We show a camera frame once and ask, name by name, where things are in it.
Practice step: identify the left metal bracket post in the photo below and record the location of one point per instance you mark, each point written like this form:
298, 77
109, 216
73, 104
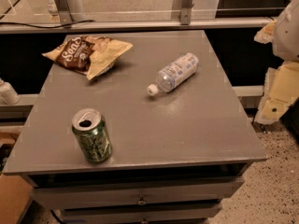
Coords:
63, 11

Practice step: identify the grey drawer cabinet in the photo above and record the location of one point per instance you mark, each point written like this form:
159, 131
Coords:
182, 151

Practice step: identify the upper drawer knob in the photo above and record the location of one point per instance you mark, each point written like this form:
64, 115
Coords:
141, 201

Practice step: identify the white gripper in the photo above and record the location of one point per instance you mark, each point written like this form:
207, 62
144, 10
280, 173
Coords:
287, 37

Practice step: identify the brown cardboard box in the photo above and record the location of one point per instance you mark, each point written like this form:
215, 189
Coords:
14, 199

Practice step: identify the clear plastic water bottle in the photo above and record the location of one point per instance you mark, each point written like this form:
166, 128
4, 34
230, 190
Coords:
174, 74

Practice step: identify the green soda can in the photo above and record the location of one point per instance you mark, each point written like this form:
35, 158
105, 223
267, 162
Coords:
89, 127

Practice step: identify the white pipe at left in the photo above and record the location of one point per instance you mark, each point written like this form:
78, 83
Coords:
8, 94

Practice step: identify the right metal bracket post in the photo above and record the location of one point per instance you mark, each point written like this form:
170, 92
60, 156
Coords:
186, 11

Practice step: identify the metal bracket post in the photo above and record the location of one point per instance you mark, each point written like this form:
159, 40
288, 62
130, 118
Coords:
186, 11
63, 11

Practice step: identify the brown and cream chip bag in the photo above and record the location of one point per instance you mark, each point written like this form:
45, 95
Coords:
89, 55

